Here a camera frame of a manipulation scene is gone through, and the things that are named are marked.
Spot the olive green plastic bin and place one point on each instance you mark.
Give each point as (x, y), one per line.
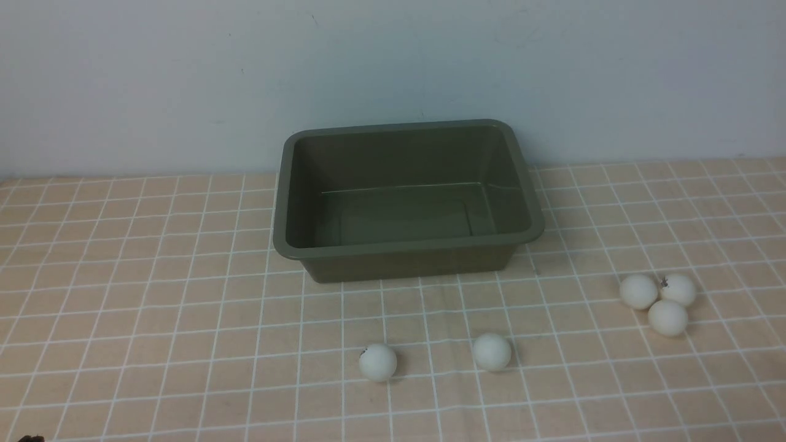
(393, 201)

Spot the white ball cluster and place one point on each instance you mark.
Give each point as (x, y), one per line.
(668, 318)
(638, 291)

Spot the white ball cluster front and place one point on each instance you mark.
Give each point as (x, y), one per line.
(668, 318)

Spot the checkered beige tablecloth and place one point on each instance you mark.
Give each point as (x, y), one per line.
(155, 309)

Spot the white ball with black mark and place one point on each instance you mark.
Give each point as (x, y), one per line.
(678, 288)

